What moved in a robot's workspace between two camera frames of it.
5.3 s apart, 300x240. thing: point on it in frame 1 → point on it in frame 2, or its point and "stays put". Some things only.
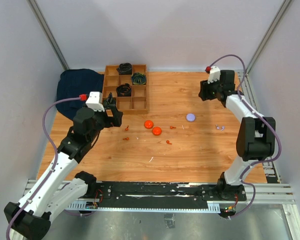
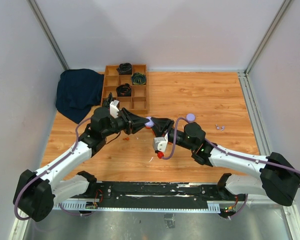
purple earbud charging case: x=190 y=117 stays put
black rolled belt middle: x=124 y=90 stays put
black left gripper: x=114 y=120 → x=128 y=117
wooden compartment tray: x=130 y=91 stays put
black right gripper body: x=210 y=91 → x=171 y=131
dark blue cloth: x=73 y=83 stays put
